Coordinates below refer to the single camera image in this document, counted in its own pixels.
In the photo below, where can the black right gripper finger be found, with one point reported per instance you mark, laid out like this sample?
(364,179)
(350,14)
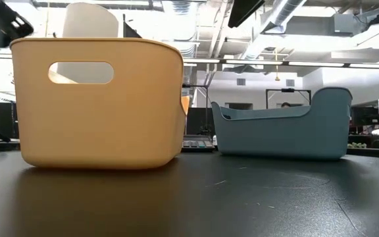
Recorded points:
(243,10)

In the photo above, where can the white shade wooden base lamp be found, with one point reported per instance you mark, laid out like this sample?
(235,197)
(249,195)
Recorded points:
(90,19)

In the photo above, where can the person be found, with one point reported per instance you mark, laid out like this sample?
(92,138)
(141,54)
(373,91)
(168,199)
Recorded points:
(285,105)

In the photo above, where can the black monitor screen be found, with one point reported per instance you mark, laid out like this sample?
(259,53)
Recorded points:
(200,121)

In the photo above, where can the blue plastic bin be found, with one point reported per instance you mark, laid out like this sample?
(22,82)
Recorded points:
(285,138)

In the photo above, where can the black desk calculator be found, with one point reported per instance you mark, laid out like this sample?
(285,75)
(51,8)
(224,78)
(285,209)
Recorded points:
(197,144)

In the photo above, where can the yellow plastic bin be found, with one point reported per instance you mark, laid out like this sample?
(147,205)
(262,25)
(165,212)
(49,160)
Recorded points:
(100,125)

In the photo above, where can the black background camera frame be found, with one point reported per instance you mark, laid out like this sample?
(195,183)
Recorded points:
(288,90)

